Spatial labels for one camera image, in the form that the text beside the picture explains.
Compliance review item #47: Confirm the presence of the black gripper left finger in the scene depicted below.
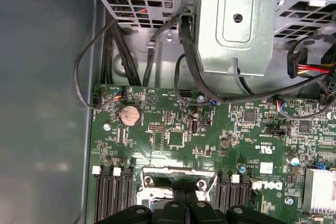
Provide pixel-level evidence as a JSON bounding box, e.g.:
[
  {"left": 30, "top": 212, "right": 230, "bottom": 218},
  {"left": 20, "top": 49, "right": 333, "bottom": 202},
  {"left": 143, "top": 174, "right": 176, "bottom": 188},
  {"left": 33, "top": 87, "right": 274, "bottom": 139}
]
[{"left": 100, "top": 180, "right": 186, "bottom": 224}]

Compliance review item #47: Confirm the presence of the orange red wire bundle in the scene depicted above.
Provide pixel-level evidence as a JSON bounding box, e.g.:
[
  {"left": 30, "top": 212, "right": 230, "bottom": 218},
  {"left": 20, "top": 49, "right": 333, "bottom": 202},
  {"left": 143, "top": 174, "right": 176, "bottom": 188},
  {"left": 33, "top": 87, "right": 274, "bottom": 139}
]
[{"left": 287, "top": 47, "right": 336, "bottom": 79}]

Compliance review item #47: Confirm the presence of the flat black data cable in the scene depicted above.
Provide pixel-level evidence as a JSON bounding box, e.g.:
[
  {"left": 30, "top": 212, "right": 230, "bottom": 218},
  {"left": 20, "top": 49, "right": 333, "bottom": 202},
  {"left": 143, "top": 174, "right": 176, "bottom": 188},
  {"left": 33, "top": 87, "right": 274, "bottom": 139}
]
[{"left": 180, "top": 13, "right": 255, "bottom": 104}]

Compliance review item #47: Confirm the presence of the thin black fan wire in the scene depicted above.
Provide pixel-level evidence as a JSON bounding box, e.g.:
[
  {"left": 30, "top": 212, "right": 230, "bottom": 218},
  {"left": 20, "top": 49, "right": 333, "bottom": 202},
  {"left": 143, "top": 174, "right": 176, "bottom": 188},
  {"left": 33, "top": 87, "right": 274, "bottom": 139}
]
[{"left": 72, "top": 19, "right": 119, "bottom": 110}]

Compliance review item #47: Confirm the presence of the silver perforated drive cage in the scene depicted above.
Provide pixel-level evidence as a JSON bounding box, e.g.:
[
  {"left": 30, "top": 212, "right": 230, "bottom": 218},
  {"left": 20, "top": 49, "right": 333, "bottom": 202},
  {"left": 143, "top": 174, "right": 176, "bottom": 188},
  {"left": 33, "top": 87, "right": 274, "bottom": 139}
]
[{"left": 89, "top": 0, "right": 336, "bottom": 41}]

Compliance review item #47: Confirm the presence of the green motherboard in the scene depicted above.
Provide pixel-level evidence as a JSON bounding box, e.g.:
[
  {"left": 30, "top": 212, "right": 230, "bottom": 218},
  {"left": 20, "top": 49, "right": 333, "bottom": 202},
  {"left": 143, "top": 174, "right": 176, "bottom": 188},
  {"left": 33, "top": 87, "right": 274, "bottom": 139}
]
[{"left": 89, "top": 83, "right": 336, "bottom": 224}]

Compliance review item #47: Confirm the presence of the metal socket cover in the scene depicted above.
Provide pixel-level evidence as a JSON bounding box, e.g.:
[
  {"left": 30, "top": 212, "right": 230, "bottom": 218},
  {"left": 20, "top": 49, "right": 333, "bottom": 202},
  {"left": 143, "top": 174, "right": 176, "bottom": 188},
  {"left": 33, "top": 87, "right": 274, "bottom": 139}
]
[{"left": 136, "top": 174, "right": 211, "bottom": 205}]

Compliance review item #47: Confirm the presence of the silver chipset heat sink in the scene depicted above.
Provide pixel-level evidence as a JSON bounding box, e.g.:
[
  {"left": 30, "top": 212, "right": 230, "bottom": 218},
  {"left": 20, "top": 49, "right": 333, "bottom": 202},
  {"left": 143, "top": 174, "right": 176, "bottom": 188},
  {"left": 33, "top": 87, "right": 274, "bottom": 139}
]
[{"left": 303, "top": 167, "right": 336, "bottom": 216}]

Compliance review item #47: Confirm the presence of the coin cell battery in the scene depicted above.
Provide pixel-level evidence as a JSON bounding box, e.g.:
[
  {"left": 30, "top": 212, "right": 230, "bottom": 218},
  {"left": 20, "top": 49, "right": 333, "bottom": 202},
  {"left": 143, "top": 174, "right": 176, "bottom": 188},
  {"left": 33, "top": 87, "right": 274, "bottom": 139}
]
[{"left": 119, "top": 104, "right": 142, "bottom": 127}]

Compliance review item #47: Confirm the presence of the black RAM slot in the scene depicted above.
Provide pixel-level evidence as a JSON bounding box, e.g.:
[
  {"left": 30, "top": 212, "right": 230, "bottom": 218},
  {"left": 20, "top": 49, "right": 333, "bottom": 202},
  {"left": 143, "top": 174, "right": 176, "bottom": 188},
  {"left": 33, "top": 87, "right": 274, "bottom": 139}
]
[
  {"left": 122, "top": 167, "right": 135, "bottom": 208},
  {"left": 229, "top": 173, "right": 241, "bottom": 209},
  {"left": 217, "top": 173, "right": 230, "bottom": 213},
  {"left": 112, "top": 166, "right": 124, "bottom": 209},
  {"left": 92, "top": 165, "right": 106, "bottom": 223},
  {"left": 101, "top": 166, "right": 115, "bottom": 217},
  {"left": 239, "top": 174, "right": 250, "bottom": 208}
]

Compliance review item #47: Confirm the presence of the CPU socket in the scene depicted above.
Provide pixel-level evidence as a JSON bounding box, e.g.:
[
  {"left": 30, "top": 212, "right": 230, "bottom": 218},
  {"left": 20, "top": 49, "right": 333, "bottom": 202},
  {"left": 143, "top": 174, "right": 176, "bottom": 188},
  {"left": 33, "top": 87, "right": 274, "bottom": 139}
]
[{"left": 135, "top": 165, "right": 219, "bottom": 209}]

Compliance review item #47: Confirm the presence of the black PC case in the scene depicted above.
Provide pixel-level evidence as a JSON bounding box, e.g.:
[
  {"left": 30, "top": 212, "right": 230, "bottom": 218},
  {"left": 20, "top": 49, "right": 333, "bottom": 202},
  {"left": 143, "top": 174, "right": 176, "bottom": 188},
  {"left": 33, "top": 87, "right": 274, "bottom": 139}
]
[{"left": 0, "top": 0, "right": 336, "bottom": 224}]

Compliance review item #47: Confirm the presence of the silver drive bracket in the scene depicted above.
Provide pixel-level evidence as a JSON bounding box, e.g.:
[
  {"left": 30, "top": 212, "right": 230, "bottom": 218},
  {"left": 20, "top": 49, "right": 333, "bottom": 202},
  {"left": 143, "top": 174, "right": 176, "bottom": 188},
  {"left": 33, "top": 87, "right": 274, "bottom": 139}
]
[{"left": 181, "top": 0, "right": 279, "bottom": 78}]

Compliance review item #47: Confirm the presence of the metal locking lever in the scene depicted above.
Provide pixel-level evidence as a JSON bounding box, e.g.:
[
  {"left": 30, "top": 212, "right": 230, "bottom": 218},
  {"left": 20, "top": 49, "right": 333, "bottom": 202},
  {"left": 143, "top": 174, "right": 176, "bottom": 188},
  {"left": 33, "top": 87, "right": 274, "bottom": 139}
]
[{"left": 203, "top": 172, "right": 219, "bottom": 198}]

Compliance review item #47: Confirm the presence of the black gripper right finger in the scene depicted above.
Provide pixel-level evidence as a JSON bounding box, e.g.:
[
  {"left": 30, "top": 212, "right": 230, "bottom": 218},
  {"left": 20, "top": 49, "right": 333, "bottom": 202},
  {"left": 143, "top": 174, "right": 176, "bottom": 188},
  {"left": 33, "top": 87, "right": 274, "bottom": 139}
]
[{"left": 185, "top": 180, "right": 266, "bottom": 224}]

